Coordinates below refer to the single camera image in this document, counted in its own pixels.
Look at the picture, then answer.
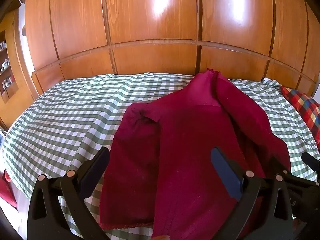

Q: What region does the crimson red garment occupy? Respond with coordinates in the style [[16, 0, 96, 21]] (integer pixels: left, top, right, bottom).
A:
[[99, 69, 291, 239]]

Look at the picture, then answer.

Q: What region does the red cloth at bedside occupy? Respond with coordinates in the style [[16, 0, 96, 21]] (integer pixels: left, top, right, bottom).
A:
[[0, 170, 17, 208]]

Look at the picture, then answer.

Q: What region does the multicolour plaid pillow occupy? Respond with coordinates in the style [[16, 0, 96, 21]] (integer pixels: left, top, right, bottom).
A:
[[280, 86, 320, 150]]

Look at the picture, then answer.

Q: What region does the green white checkered bedspread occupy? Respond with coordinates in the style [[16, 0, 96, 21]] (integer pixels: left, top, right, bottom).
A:
[[1, 73, 319, 239]]

